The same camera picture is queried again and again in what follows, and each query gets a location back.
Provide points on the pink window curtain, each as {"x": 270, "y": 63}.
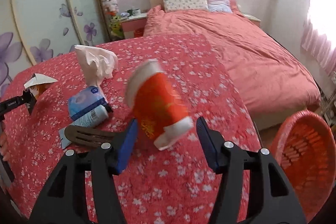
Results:
{"x": 318, "y": 38}

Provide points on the orange plastic laundry basket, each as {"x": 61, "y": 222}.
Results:
{"x": 304, "y": 146}

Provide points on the white floral pillow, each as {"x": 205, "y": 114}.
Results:
{"x": 180, "y": 5}

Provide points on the grey white paper package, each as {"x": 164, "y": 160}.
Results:
{"x": 39, "y": 83}

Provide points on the hanging plush toy organizer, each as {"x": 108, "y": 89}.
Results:
{"x": 112, "y": 19}

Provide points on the pink white nightstand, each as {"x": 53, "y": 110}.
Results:
{"x": 133, "y": 27}
{"x": 253, "y": 19}

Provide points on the small blue paper scrap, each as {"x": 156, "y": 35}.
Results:
{"x": 63, "y": 139}

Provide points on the pink white left nightstand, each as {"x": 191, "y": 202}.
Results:
{"x": 133, "y": 27}

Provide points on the white tissue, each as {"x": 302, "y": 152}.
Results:
{"x": 97, "y": 64}

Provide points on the red white tissue pack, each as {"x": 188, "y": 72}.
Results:
{"x": 161, "y": 114}

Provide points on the pink white right nightstand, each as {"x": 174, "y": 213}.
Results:
{"x": 253, "y": 19}

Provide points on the pink striped pillow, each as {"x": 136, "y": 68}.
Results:
{"x": 219, "y": 6}

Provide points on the person's left hand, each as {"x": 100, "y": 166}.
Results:
{"x": 4, "y": 146}

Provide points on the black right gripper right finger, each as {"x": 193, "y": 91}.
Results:
{"x": 271, "y": 197}

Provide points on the blue white wipes packet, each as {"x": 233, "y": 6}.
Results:
{"x": 88, "y": 108}

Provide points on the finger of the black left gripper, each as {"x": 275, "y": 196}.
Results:
{"x": 27, "y": 98}

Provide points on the glass floral wardrobe doors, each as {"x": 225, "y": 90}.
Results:
{"x": 34, "y": 31}

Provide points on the pink bed duvet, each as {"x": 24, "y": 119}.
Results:
{"x": 268, "y": 77}

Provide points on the white mug on nightstand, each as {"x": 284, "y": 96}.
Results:
{"x": 136, "y": 12}

